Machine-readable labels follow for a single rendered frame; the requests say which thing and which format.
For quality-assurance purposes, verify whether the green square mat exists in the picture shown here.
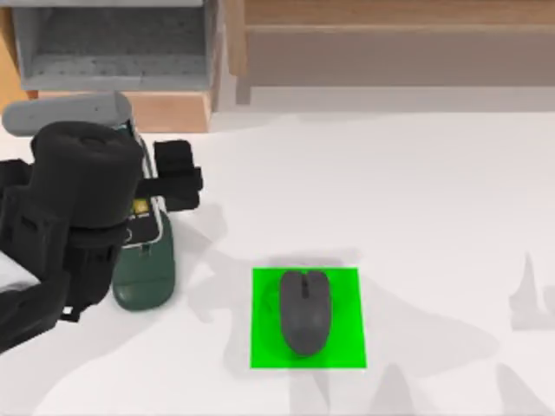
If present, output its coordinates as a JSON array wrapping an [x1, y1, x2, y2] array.
[[250, 267, 369, 370]]

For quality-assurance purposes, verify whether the orange wooden cupboard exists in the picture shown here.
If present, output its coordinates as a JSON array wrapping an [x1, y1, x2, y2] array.
[[0, 0, 23, 112]]

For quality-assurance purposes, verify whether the wooden open shelf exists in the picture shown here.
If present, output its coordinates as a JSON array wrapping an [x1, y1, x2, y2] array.
[[228, 0, 555, 106]]

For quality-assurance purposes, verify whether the pale grey rounded box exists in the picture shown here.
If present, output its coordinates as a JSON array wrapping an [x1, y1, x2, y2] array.
[[2, 91, 132, 140]]

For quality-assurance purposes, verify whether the dark grey computer mouse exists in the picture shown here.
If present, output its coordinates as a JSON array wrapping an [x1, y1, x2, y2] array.
[[278, 269, 330, 358]]

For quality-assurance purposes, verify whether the pale wooden drawer front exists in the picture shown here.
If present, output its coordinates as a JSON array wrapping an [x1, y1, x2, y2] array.
[[36, 89, 214, 133]]

